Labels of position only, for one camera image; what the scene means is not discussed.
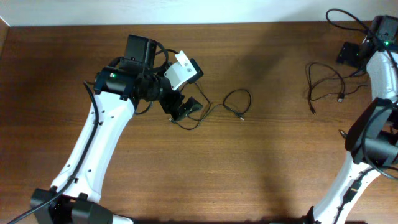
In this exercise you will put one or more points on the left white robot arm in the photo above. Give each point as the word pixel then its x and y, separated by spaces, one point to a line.
pixel 74 195

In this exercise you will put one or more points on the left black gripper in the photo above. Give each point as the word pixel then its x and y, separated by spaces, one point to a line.
pixel 170 106

